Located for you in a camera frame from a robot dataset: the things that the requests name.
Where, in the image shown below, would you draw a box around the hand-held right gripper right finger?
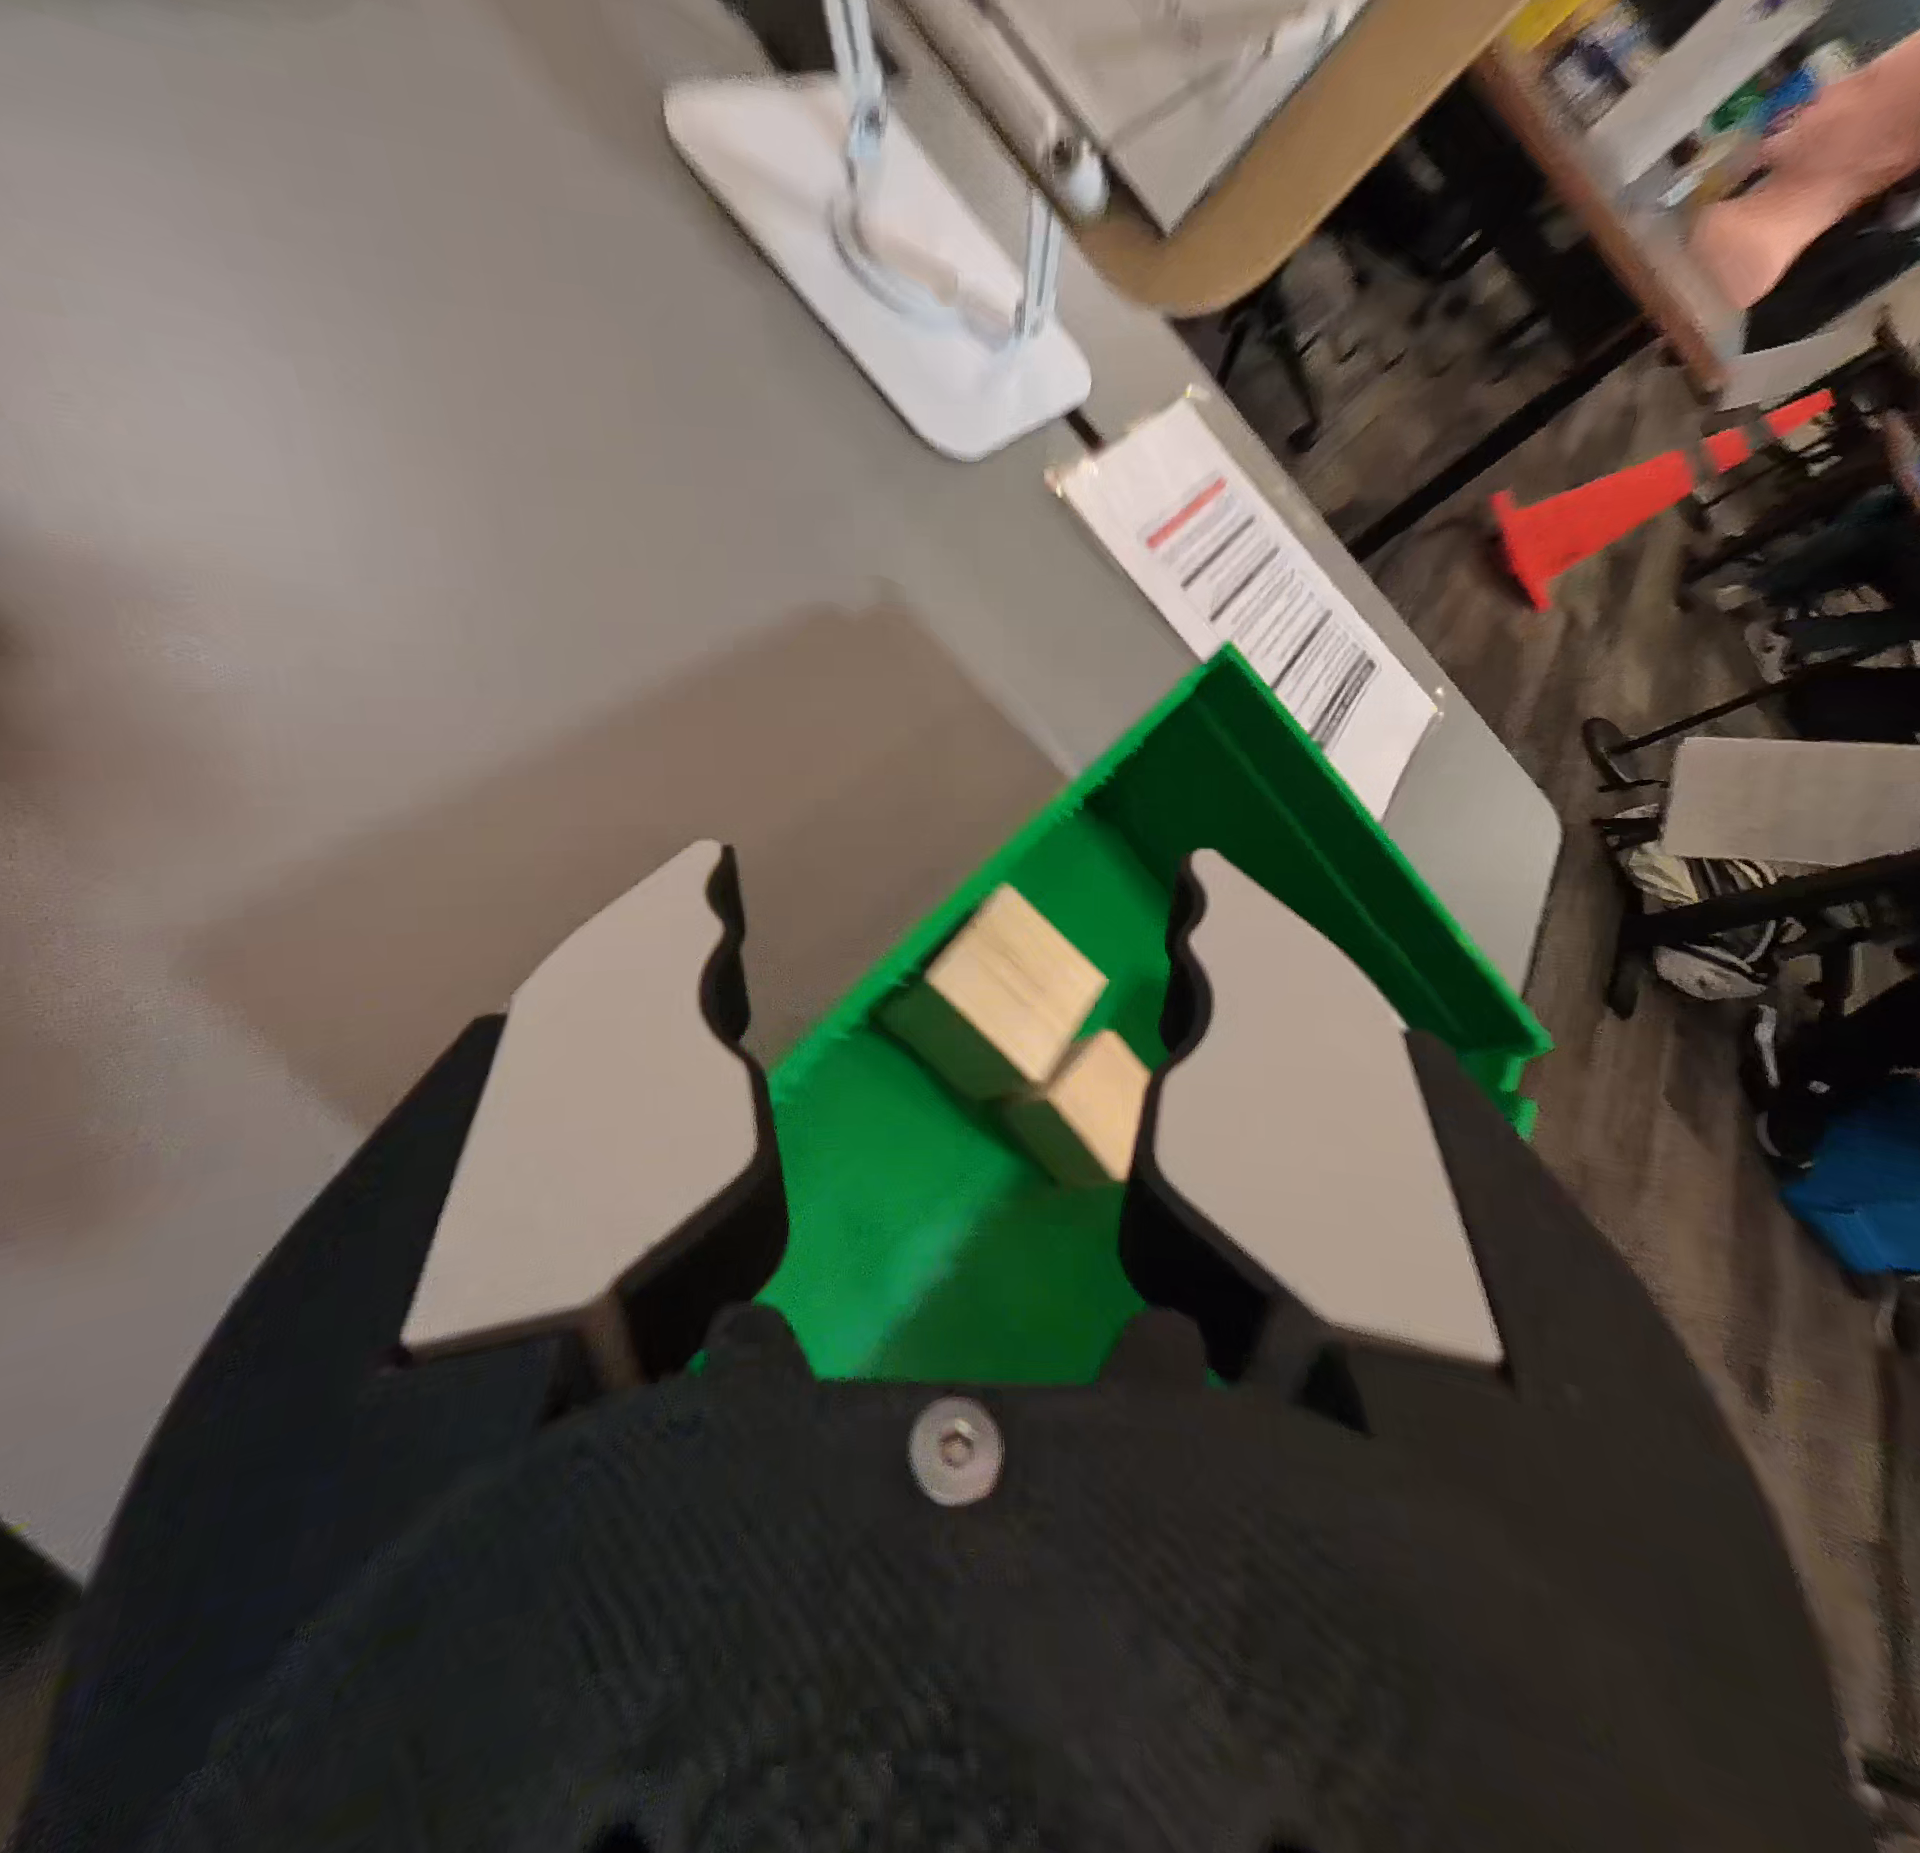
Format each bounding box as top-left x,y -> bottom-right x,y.
1114,847 -> 1507,1400

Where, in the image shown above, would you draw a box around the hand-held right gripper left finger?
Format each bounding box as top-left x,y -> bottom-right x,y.
395,837 -> 792,1387

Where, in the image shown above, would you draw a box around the medium wooden cube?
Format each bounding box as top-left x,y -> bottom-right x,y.
997,1027 -> 1157,1192

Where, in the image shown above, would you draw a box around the green plastic bin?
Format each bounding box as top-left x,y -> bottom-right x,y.
690,643 -> 1554,1389

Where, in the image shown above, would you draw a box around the large wooden cube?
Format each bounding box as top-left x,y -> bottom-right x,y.
876,882 -> 1112,1106

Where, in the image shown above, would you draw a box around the grey desk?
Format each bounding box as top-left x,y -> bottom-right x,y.
0,0 -> 1564,1586

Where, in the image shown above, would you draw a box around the printed paper sheet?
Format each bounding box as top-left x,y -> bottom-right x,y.
1046,395 -> 1445,822

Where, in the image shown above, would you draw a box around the blue storage box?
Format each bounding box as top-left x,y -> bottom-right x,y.
1777,1082 -> 1920,1286

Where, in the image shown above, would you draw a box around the grey seat chair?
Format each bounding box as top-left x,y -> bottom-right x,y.
1590,712 -> 1920,1014

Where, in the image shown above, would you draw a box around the orange traffic cone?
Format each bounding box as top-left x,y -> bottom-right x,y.
1488,390 -> 1839,614

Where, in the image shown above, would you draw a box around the instruction sheet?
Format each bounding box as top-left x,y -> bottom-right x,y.
917,0 -> 1429,228

